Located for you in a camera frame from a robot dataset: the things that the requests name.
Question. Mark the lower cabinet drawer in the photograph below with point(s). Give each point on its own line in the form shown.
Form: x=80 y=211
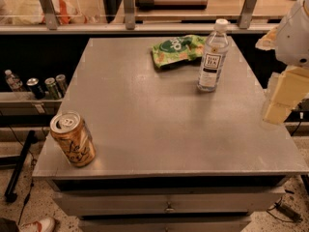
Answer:
x=166 y=224

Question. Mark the orange white plastic bag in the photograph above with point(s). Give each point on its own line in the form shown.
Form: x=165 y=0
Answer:
x=33 y=12

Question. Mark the gold soda can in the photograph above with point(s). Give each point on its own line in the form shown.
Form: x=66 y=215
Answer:
x=70 y=131

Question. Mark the cabinet drawer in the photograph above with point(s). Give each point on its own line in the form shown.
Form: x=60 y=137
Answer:
x=101 y=202
x=166 y=224

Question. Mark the green chip bag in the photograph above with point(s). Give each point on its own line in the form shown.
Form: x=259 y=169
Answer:
x=184 y=48

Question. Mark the small water bottle on shelf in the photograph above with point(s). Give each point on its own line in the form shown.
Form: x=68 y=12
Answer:
x=14 y=81

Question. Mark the middle metal bracket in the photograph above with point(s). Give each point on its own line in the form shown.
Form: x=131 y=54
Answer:
x=129 y=14

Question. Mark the green soda can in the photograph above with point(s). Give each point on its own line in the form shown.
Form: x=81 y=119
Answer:
x=52 y=88

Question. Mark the black stand leg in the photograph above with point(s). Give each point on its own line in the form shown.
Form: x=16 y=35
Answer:
x=9 y=193

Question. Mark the white and orange shoe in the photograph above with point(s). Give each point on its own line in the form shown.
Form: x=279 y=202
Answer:
x=46 y=224

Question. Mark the clear plastic water bottle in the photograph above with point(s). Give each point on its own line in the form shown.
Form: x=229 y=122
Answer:
x=215 y=51

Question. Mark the metal bracket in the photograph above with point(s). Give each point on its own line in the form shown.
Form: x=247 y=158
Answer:
x=246 y=13
x=50 y=17
x=129 y=14

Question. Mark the black soda can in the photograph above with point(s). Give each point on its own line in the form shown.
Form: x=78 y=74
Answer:
x=36 y=88

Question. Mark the upper cabinet drawer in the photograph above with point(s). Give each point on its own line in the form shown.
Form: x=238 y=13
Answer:
x=101 y=202

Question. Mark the black power adapter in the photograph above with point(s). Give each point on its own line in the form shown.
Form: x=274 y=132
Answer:
x=288 y=212

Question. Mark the silver soda can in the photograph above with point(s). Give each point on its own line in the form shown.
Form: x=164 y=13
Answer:
x=62 y=83

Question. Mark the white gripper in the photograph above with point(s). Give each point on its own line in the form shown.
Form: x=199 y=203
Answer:
x=294 y=39

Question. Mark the right metal bracket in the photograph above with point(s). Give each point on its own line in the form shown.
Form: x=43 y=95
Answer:
x=246 y=13

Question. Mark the left metal bracket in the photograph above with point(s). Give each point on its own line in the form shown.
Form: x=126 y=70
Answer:
x=50 y=17

